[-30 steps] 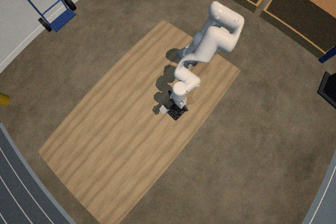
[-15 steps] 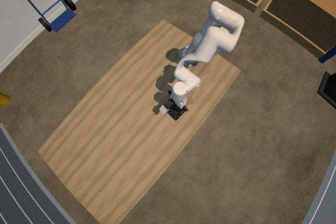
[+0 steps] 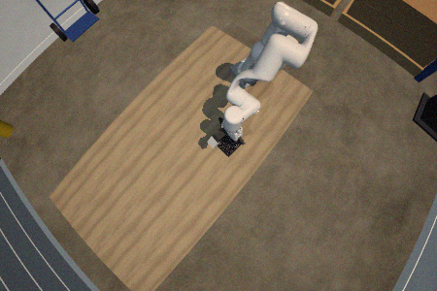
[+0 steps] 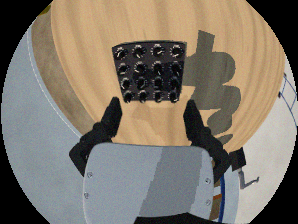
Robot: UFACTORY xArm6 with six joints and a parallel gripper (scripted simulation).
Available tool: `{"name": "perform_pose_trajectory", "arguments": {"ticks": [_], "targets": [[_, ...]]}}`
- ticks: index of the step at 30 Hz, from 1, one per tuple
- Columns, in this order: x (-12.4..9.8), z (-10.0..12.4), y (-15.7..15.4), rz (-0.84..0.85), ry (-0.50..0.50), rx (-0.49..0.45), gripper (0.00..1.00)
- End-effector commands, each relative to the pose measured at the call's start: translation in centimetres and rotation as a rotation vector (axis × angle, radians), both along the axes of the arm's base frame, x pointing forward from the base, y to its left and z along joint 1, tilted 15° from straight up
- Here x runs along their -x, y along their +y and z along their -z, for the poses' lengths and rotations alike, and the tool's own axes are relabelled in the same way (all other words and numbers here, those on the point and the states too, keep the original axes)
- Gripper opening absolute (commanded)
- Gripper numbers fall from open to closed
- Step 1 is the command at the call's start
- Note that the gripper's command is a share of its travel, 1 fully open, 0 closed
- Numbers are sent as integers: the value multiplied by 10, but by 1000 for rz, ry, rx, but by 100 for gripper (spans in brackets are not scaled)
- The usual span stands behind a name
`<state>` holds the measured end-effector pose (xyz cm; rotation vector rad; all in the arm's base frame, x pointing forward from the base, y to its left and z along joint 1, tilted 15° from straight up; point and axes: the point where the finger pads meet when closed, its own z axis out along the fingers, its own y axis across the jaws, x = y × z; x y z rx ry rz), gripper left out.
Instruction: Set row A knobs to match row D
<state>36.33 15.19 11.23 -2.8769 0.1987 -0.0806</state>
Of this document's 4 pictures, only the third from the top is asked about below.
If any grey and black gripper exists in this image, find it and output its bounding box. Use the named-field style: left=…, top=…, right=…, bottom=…
left=218, top=117, right=245, bottom=145

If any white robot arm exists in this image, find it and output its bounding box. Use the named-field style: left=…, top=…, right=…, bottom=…
left=207, top=2, right=318, bottom=148

